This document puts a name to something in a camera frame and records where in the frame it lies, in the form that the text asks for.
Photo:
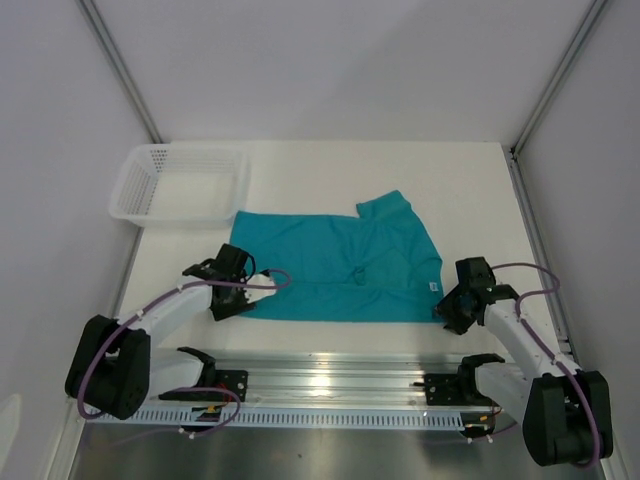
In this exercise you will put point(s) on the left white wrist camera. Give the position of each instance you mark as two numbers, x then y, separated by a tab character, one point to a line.
259	287

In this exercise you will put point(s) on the right aluminium frame post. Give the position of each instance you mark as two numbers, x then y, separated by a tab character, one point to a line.
571	53

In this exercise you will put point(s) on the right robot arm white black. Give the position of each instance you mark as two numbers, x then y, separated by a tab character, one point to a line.
563	410

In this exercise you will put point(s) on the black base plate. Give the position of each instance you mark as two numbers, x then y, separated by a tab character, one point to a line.
444	389
235	381

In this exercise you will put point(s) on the right aluminium side rail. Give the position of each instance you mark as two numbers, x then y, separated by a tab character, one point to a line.
553	299

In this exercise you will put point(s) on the teal t shirt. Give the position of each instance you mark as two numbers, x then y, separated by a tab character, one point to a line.
378	266

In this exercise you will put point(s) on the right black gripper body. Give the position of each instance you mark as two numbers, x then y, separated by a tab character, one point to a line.
451	309

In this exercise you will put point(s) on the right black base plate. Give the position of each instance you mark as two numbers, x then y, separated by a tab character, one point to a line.
444	389

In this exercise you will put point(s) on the aluminium frame post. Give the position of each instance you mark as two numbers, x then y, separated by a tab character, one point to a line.
571	53
116	62

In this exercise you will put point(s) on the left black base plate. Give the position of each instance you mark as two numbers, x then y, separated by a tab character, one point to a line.
235	381

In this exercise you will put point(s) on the left aluminium frame post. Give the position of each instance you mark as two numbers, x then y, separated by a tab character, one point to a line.
116	62

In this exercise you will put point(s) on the white perforated plastic basket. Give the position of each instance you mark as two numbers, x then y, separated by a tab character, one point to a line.
182	185

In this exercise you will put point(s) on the white slotted cable duct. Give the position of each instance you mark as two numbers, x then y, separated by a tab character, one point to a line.
251	416

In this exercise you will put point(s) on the aluminium mounting rail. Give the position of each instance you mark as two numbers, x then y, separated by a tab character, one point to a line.
337	381

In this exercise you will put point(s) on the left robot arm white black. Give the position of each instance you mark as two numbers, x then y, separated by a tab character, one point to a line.
118	365

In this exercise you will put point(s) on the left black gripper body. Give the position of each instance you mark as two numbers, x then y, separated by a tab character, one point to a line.
235	304

